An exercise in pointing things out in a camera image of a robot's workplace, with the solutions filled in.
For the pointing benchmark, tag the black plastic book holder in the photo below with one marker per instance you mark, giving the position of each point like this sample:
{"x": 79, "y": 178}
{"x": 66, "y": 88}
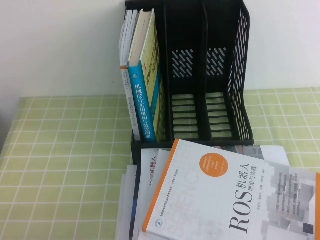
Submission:
{"x": 185, "y": 32}

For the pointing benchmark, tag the blue spine yellow book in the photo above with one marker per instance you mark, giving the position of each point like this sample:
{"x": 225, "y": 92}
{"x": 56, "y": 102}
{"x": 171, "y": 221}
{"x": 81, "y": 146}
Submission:
{"x": 143, "y": 107}

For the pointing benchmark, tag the plain white book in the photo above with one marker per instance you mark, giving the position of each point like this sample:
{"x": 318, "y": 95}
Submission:
{"x": 123, "y": 200}

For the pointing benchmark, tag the green checked tablecloth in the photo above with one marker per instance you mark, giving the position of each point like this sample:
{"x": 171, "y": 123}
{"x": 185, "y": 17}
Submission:
{"x": 62, "y": 150}

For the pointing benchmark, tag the dark blue spine book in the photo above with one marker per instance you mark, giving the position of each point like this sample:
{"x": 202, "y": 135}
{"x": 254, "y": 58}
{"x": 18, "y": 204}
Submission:
{"x": 135, "y": 207}

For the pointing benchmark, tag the white robot title book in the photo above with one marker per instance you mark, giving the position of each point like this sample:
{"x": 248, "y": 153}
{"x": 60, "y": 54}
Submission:
{"x": 150, "y": 160}

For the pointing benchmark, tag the grey photo cover book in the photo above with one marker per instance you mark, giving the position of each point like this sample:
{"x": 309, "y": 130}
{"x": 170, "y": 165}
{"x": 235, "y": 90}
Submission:
{"x": 272, "y": 155}

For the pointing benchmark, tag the white orange ROS book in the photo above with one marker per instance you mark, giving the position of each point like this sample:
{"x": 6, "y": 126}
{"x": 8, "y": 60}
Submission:
{"x": 212, "y": 200}

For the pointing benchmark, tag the white book orange spine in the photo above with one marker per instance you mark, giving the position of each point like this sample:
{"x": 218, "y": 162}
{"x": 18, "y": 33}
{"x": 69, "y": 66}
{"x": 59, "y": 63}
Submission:
{"x": 125, "y": 82}

